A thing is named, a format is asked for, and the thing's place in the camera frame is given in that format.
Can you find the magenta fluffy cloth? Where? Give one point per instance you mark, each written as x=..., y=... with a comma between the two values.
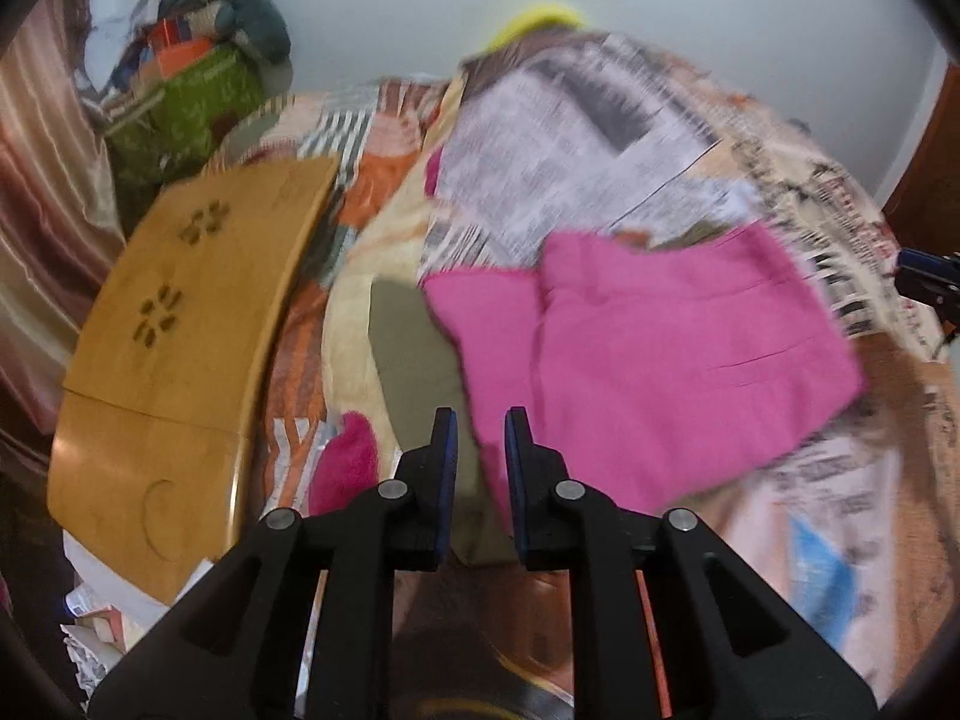
x=345, y=461

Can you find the pile of white papers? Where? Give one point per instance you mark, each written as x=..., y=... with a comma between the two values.
x=105, y=615

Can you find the brown wooden door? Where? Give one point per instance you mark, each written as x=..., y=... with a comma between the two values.
x=930, y=165

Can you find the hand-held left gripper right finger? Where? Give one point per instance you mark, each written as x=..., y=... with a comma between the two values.
x=513, y=472

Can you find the printed newspaper pattern blanket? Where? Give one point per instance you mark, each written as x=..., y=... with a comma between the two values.
x=540, y=127

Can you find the striped brown curtain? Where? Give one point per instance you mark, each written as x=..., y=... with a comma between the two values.
x=45, y=202

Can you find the orange box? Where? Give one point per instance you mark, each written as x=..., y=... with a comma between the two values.
x=184, y=49

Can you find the wooden headboard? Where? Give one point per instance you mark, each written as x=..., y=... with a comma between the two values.
x=172, y=360

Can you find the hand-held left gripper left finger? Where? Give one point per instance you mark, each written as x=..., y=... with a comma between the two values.
x=448, y=472

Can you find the pink pants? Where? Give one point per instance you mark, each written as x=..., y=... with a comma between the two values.
x=645, y=360

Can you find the olive green pants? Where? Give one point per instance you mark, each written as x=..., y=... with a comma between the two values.
x=412, y=375

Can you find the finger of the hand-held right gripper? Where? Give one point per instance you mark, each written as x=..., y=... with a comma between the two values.
x=926, y=274

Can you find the green patterned bag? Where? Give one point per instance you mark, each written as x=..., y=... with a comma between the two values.
x=195, y=112

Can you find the yellow foam tube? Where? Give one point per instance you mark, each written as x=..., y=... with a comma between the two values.
x=544, y=19

